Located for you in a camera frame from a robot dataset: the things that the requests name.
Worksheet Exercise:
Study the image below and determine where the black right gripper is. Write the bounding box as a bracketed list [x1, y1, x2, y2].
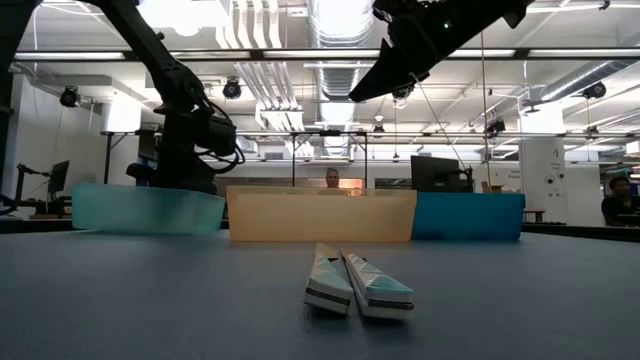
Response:
[348, 0, 536, 104]

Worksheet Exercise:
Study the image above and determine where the mosaic-handled silver utensil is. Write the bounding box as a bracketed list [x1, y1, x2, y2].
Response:
[303, 242, 355, 317]
[340, 248, 416, 321]

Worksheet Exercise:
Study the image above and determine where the teal translucent plastic bin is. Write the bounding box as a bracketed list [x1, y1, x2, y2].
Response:
[70, 182, 227, 236]

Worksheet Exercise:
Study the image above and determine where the black rig crossbar with lights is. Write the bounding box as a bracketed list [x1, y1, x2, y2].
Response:
[13, 48, 640, 63]

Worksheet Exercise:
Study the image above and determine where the thin metal pole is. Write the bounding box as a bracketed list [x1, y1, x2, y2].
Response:
[479, 32, 493, 192]

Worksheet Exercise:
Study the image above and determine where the large black monitor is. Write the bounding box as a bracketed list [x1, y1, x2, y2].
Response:
[410, 155, 474, 194]

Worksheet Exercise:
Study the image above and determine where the white ceiling pipe rack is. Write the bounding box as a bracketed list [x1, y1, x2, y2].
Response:
[219, 0, 307, 133]

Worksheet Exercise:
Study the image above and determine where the small black monitor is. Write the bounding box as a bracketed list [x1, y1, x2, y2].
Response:
[47, 160, 71, 195]

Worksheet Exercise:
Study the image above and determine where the orange translucent plastic bin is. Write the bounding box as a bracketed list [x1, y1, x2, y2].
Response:
[225, 185, 418, 244]

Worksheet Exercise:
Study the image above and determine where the blue plastic bin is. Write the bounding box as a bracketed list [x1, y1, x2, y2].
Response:
[410, 192, 527, 242]

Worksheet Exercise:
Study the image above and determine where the blue-grey table mat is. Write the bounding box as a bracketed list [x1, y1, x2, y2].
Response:
[0, 229, 640, 360]

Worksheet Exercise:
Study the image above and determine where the white pillar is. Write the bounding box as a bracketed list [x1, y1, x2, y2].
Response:
[518, 137, 568, 227]

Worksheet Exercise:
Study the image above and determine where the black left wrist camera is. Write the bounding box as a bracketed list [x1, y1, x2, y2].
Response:
[207, 117, 238, 157]

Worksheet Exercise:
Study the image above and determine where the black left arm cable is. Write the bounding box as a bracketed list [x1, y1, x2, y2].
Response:
[197, 99, 246, 175]

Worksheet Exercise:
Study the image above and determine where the thin hanging cable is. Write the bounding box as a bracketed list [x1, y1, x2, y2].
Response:
[416, 79, 469, 171]

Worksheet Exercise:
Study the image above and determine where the silver ventilation duct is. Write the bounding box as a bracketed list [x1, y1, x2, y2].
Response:
[538, 59, 640, 104]
[306, 0, 378, 157]

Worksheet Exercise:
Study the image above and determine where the black background table frame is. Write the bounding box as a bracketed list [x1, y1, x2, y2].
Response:
[101, 128, 370, 188]

